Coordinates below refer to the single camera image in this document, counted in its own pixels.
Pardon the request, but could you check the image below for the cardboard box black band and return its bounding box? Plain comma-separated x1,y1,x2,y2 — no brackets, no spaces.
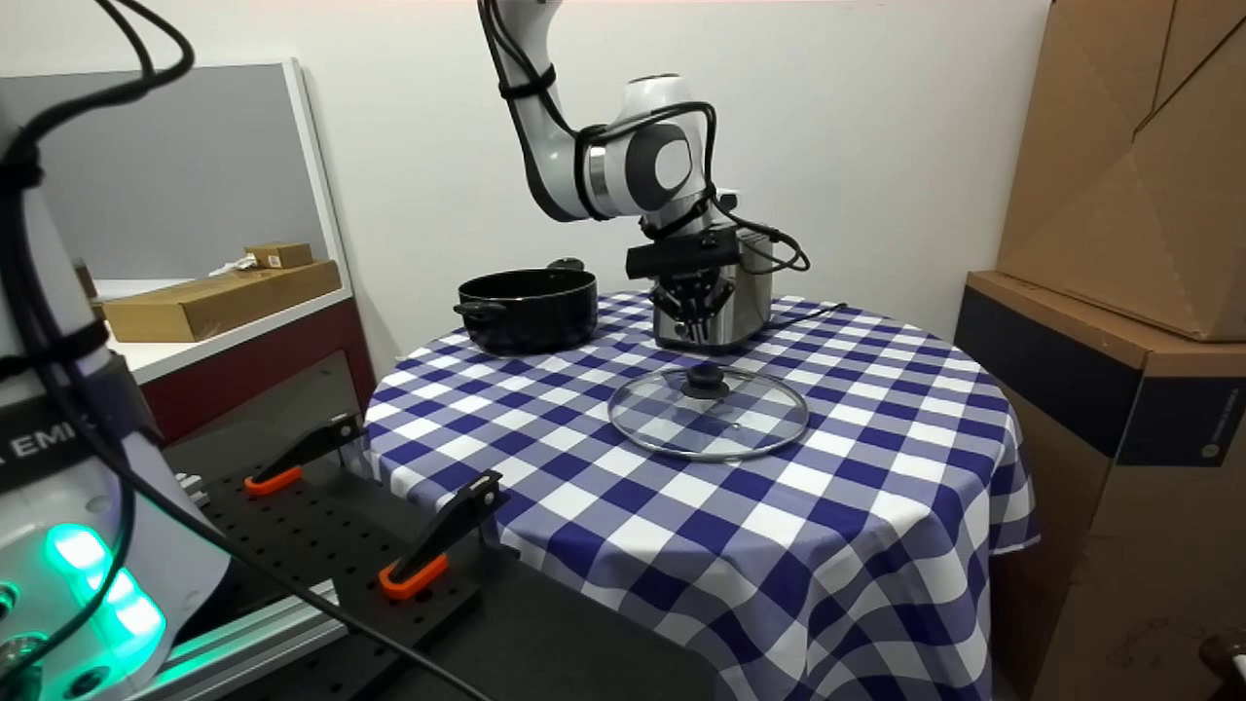
950,268,1246,701

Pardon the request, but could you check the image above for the white desk red front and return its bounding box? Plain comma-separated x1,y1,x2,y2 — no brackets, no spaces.
89,271,383,450

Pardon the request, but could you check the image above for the large plain cardboard box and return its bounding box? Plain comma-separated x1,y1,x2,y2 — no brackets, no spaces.
991,0,1246,346

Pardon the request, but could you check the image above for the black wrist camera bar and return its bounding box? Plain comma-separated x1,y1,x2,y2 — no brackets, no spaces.
624,233,746,285

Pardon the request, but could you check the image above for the blue white checkered tablecloth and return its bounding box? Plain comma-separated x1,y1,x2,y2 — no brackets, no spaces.
359,289,1043,701

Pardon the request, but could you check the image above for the stainless steel toaster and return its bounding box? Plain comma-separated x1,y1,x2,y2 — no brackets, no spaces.
651,223,780,355

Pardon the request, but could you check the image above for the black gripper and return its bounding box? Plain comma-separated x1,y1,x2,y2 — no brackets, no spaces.
651,264,738,330

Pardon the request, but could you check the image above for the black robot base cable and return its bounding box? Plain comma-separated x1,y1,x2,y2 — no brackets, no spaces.
0,0,503,701

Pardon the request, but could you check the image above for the grey partition panel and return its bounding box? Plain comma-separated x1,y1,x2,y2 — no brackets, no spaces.
31,53,359,290

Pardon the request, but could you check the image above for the aluminium frame rail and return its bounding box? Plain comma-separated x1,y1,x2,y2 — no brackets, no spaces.
131,602,359,701

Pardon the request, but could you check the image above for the black cooking pot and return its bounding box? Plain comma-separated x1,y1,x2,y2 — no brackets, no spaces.
453,256,603,356

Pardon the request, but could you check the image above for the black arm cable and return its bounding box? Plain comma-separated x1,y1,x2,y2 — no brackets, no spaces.
472,0,819,280

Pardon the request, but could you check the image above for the black toaster power cord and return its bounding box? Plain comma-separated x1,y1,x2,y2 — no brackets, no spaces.
772,295,863,330

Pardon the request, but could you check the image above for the glass pot lid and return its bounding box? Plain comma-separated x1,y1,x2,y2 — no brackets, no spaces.
603,356,812,462

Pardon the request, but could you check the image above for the black perforated mounting board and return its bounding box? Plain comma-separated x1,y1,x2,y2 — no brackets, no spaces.
171,433,529,701

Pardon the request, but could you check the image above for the black clamp orange handle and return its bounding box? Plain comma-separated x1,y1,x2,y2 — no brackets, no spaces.
372,468,509,606
243,408,371,504

